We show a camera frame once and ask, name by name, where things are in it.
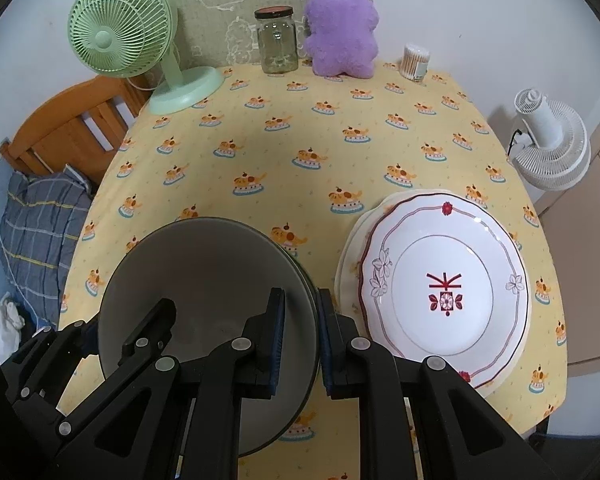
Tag grey plaid pillow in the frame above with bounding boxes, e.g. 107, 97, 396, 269
0, 165, 92, 327

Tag white crumpled cloth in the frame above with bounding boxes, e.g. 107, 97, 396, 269
0, 292, 26, 364

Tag yellow patterned tablecloth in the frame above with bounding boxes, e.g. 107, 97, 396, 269
57, 63, 569, 480

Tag white plate with yellow flowers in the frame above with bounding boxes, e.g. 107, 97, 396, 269
334, 187, 529, 399

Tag cotton swab container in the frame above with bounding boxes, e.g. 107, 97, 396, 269
399, 44, 430, 82

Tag green desk fan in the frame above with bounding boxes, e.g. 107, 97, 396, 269
68, 0, 224, 115

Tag glass jar with dark lid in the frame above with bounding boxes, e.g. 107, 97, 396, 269
254, 6, 299, 75

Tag white plate with red pattern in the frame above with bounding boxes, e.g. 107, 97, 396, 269
356, 190, 531, 391

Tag wooden bed headboard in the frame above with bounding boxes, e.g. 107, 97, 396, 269
0, 76, 150, 184

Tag white clip fan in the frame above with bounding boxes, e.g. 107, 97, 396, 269
507, 88, 592, 192

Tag purple plush toy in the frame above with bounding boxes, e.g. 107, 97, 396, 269
303, 0, 379, 79

